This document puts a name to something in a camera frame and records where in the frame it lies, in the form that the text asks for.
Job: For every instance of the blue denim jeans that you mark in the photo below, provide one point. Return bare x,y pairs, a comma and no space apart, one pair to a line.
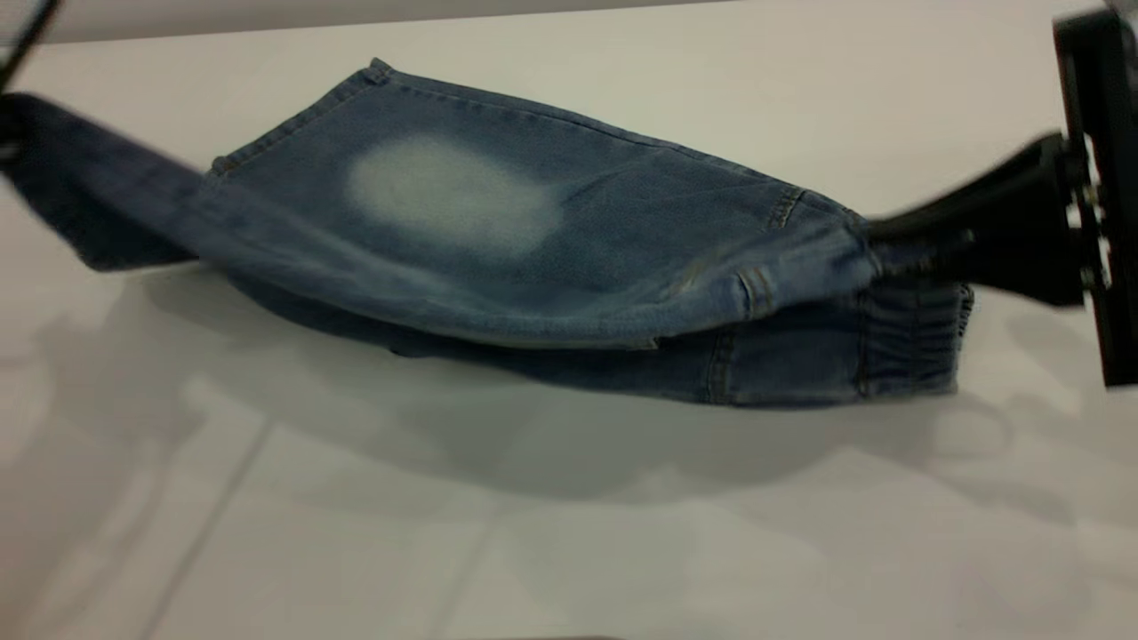
533,267

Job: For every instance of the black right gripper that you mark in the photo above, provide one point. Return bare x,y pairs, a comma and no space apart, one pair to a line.
1120,178

